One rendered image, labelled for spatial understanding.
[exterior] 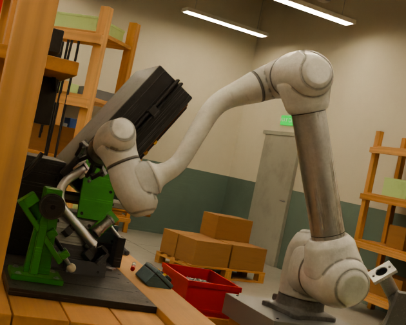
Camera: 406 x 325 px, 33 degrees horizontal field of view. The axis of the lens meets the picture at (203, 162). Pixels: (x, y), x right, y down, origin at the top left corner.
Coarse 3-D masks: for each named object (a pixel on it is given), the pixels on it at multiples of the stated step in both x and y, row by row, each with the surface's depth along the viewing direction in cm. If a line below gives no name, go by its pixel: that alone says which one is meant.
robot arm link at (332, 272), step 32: (288, 64) 195; (320, 64) 191; (288, 96) 197; (320, 96) 195; (320, 128) 198; (320, 160) 198; (320, 192) 200; (320, 224) 201; (320, 256) 199; (352, 256) 199; (320, 288) 199; (352, 288) 195
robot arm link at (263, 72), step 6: (264, 66) 213; (270, 66) 209; (258, 72) 211; (264, 72) 211; (270, 72) 207; (264, 78) 210; (270, 78) 207; (264, 84) 210; (270, 84) 209; (264, 90) 210; (270, 90) 211; (270, 96) 212; (276, 96) 211
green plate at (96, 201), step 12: (84, 180) 235; (96, 180) 236; (108, 180) 238; (84, 192) 234; (96, 192) 235; (108, 192) 237; (84, 204) 233; (96, 204) 235; (108, 204) 236; (84, 216) 232; (96, 216) 234
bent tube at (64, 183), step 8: (80, 168) 232; (88, 168) 232; (64, 176) 230; (72, 176) 230; (80, 176) 232; (64, 184) 228; (64, 192) 229; (64, 200) 228; (64, 216) 227; (72, 216) 227; (72, 224) 227; (80, 224) 228; (80, 232) 228; (88, 232) 229; (88, 240) 228
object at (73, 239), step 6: (72, 210) 233; (60, 222) 231; (66, 222) 231; (84, 222) 234; (90, 222) 235; (60, 228) 231; (60, 234) 230; (72, 234) 232; (78, 234) 232; (60, 240) 229; (66, 240) 230; (72, 240) 231; (78, 240) 232; (96, 240) 234
